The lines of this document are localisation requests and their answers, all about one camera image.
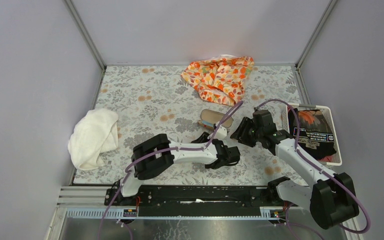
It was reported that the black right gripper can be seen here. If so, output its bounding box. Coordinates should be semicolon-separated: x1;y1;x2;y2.
229;117;263;148

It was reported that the plaid glasses case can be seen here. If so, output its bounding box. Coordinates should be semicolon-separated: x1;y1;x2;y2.
197;109;234;132

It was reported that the light blue cleaning cloth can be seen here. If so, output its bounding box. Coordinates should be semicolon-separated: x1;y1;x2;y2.
200;120;214;131

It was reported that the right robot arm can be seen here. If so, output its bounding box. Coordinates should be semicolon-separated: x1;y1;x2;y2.
230;110;360;230

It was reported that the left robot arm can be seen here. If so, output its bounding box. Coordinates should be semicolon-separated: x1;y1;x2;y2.
115;132;241;206

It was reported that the orange floral fabric pouch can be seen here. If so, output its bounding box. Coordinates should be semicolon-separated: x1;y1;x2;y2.
180;54;255;106

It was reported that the dark clothing in basket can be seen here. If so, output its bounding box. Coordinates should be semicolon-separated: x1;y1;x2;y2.
294;108;337;162

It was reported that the white perforated plastic basket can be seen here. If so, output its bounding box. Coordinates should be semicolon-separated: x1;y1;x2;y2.
290;103;343;166

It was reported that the white towel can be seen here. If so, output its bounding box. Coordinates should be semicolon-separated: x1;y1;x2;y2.
67;108;119;171

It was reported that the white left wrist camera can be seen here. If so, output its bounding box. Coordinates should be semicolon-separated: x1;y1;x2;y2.
213;126;228;140

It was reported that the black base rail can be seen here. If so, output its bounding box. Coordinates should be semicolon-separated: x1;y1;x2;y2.
103;185;286;217

